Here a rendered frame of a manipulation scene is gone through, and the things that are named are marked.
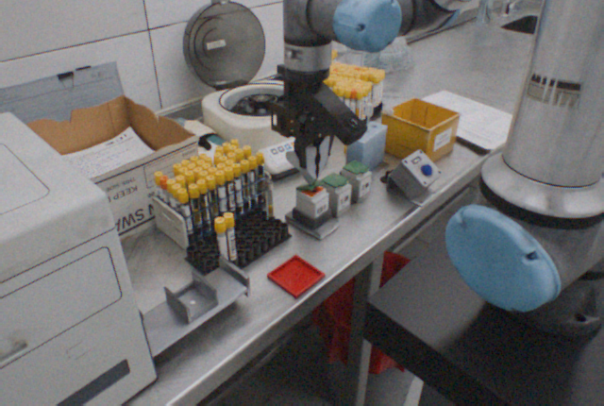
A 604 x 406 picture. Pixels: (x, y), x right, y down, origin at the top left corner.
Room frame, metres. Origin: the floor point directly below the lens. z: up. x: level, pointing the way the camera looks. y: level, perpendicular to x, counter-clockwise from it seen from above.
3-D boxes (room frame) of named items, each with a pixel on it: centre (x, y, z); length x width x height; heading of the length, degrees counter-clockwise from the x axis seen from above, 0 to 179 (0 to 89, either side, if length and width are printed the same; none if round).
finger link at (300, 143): (0.68, -0.01, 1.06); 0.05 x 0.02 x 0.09; 138
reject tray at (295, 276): (0.56, 0.00, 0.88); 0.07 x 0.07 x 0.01; 46
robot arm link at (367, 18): (0.64, -0.09, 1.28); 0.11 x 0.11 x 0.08; 35
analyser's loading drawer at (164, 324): (0.45, 0.17, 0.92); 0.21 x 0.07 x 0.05; 136
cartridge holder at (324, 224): (0.70, -0.03, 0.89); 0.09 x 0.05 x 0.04; 48
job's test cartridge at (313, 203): (0.70, -0.03, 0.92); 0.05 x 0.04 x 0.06; 48
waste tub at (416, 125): (0.99, -0.29, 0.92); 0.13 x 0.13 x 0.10; 43
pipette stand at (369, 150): (0.89, -0.15, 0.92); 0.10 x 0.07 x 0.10; 142
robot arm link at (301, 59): (0.71, -0.01, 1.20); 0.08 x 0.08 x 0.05
